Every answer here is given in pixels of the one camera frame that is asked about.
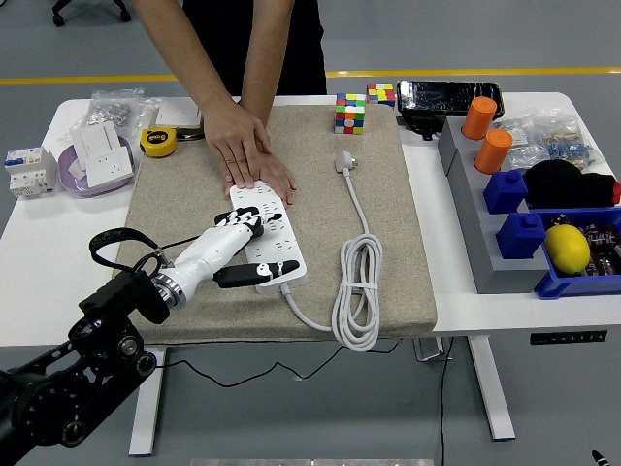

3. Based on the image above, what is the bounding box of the white socket back panel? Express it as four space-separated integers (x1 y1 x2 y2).
70 120 122 169

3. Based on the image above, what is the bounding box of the white flat switch plate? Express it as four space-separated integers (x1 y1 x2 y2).
153 99 203 130

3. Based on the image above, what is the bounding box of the small colourful puzzle cube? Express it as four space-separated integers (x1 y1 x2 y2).
365 83 395 108

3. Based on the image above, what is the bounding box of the black table control panel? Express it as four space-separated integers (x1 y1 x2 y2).
528 329 608 346

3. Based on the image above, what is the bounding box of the large colourful puzzle cube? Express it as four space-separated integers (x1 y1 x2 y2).
333 91 366 136

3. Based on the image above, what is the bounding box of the plastic bag of clips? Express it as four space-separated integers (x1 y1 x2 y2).
540 109 605 174

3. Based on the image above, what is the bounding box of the black office chair base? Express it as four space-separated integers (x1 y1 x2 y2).
50 0 131 28

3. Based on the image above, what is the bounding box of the black glossy phone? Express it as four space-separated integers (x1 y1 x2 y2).
395 80 505 117

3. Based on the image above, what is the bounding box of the grey-brown mat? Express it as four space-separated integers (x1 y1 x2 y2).
99 102 438 347

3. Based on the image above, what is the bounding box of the black plug cord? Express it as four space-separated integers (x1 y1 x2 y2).
154 235 400 388

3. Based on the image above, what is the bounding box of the yellow lemon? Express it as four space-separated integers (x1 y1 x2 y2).
542 224 592 276

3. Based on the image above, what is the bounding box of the orange cylinder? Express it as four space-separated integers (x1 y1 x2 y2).
460 95 497 140
474 128 513 175

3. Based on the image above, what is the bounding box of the black hanging cable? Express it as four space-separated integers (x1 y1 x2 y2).
438 337 456 466

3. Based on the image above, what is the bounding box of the person's left hand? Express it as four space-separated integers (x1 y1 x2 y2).
256 150 297 208

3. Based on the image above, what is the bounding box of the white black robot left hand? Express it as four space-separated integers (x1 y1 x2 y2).
167 206 302 306

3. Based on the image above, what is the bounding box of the blue square block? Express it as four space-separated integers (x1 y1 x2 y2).
494 212 547 259
482 168 529 215

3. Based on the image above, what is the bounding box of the white table leg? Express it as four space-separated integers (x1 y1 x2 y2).
128 345 167 458
468 334 515 442

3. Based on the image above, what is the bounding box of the white power strip cord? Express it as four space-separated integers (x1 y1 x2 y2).
279 149 384 352

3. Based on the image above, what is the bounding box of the yellow tape measure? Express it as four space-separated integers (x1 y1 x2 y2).
138 126 179 159

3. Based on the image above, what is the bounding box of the person's right hand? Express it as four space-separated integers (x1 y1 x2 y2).
201 98 273 190

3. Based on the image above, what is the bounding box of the white power strip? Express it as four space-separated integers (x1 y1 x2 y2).
228 180 309 295

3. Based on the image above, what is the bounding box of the white circuit breaker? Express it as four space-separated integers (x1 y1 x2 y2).
3 146 58 200

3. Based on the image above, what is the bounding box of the white wall socket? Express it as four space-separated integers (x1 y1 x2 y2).
84 148 135 189

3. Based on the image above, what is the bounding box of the purple plate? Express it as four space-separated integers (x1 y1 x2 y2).
56 135 135 198

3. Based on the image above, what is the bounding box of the clear bag of small parts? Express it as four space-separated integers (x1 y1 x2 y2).
494 116 549 170

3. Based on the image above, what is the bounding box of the person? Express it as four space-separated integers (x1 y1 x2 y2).
181 0 329 97

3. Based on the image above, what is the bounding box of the black cloth with red patch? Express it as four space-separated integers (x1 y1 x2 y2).
522 158 621 210

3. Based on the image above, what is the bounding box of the plastic bag of metal parts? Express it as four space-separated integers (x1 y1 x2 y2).
86 87 161 140

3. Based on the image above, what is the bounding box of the grey stepped block base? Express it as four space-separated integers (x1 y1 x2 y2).
436 116 552 296

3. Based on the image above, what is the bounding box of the blue plastic bin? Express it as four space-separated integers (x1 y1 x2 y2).
533 206 621 300

